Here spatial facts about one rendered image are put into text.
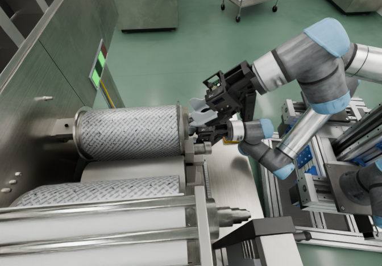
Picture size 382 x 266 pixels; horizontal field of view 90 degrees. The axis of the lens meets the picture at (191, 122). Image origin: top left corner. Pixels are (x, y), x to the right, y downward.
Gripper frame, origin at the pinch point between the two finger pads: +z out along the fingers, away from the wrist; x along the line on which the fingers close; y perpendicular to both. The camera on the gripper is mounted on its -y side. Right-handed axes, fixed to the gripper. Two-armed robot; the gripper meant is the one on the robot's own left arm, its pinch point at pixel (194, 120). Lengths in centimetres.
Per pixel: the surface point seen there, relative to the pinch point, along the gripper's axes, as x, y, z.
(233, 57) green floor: -197, -147, 24
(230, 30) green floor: -267, -152, 17
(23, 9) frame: -24, 42, 20
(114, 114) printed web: -0.6, 16.4, 13.0
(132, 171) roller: 12.0, 8.1, 15.1
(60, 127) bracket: 0.8, 23.8, 25.3
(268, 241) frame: 29.8, 9.4, -15.2
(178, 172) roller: 13.0, 0.6, 6.2
